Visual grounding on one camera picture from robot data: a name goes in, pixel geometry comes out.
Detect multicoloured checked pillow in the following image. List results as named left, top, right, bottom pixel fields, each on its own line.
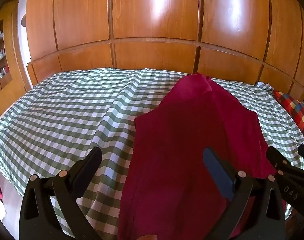
left=273, top=90, right=304, bottom=150

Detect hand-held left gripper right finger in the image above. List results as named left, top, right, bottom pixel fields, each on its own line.
left=203, top=148, right=286, bottom=240

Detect wooden wardrobe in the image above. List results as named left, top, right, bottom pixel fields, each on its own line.
left=24, top=0, right=304, bottom=96

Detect wooden display cabinet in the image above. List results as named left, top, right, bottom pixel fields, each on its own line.
left=0, top=19, right=14, bottom=93

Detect small bottles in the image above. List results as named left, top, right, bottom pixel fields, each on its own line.
left=0, top=30, right=9, bottom=80

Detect red knit garment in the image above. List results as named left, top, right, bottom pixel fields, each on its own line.
left=117, top=72, right=278, bottom=240

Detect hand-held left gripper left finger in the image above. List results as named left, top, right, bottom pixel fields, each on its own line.
left=19, top=147, right=103, bottom=240

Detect green white checked bedsheet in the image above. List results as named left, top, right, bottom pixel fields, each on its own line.
left=0, top=67, right=304, bottom=240

